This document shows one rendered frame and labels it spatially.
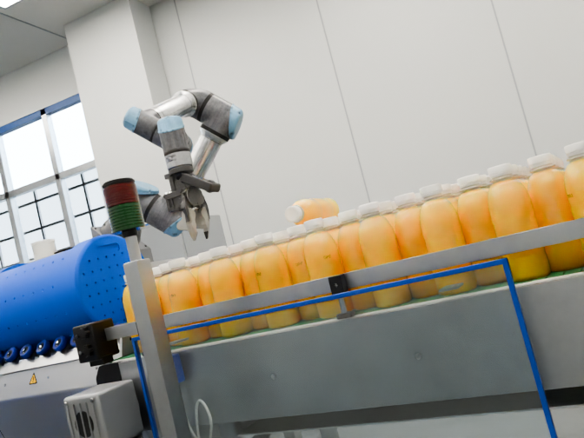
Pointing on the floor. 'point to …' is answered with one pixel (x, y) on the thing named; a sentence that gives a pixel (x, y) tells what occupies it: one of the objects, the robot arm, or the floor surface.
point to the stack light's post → (156, 349)
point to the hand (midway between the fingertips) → (202, 235)
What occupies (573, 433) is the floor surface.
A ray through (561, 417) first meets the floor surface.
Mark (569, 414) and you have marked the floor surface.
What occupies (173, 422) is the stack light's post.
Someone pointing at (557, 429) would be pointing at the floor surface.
